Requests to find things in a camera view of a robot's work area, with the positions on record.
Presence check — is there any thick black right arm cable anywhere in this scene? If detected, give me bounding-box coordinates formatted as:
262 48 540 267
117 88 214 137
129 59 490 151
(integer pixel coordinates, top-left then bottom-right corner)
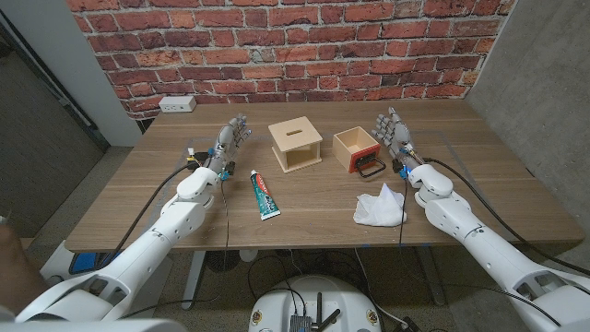
422 157 590 277

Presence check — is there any white crumpled tissue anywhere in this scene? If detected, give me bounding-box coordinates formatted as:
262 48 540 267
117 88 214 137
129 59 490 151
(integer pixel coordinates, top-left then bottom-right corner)
353 183 407 228

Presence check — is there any wooden drawer with red front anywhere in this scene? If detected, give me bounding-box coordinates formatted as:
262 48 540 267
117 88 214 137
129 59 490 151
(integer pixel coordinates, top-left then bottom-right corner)
331 125 387 179

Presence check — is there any wooden box with slot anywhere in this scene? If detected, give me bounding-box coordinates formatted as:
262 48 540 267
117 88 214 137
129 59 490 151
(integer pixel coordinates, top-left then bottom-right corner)
267 115 324 174

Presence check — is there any grey box with black antennas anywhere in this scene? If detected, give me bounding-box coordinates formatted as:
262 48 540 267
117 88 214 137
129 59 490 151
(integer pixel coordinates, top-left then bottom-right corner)
289 292 342 332

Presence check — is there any person leg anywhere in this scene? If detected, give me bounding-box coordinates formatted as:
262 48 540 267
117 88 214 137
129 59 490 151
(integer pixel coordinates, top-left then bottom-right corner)
0 224 45 315

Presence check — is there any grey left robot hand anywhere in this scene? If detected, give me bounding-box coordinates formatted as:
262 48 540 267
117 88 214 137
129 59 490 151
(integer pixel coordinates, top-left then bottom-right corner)
202 113 254 175

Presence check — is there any white robot torso base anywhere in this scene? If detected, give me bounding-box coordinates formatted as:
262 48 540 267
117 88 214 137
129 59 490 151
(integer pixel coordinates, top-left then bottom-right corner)
247 275 383 332

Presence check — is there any white power outlet strip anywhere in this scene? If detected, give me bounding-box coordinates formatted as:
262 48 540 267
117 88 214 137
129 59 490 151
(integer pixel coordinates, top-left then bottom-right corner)
158 95 197 114

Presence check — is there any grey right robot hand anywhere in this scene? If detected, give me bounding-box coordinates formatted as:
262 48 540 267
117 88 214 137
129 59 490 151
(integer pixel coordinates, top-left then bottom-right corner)
371 106 423 172

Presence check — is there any grey table leg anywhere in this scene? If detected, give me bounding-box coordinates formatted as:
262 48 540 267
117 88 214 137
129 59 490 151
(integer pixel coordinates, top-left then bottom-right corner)
414 246 447 307

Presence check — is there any green red toothpaste tube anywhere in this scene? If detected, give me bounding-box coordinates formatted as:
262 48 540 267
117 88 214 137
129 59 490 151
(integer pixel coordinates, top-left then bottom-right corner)
249 169 281 221

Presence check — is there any printed brick wall backdrop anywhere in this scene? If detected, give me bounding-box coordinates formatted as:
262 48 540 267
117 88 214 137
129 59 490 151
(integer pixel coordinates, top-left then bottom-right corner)
66 0 517 121

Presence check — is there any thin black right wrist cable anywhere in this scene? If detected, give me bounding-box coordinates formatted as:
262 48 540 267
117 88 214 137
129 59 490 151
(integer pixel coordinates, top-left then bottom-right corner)
398 179 409 245

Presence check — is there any thin black left wrist cable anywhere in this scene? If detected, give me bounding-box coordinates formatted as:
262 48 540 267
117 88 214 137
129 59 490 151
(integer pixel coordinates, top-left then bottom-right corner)
219 179 230 273

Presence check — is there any white table leg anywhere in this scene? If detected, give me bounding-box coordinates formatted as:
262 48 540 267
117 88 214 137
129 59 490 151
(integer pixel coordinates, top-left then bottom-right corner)
181 250 207 311

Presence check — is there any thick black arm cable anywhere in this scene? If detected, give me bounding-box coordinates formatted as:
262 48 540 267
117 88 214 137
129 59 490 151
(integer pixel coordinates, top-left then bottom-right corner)
94 159 199 271
422 157 590 277

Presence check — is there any white board with blue pedals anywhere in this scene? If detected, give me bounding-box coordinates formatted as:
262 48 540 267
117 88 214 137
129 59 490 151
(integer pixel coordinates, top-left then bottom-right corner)
40 240 174 319

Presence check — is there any black round floor object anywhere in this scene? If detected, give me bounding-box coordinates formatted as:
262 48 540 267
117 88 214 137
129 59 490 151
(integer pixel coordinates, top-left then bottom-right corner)
206 251 241 273

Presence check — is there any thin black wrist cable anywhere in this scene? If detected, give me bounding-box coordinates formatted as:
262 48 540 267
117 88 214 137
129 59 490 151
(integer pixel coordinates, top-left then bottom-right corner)
219 179 230 273
398 179 409 245

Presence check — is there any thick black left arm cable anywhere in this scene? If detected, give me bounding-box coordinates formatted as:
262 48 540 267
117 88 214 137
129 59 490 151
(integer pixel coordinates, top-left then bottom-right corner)
94 159 199 271

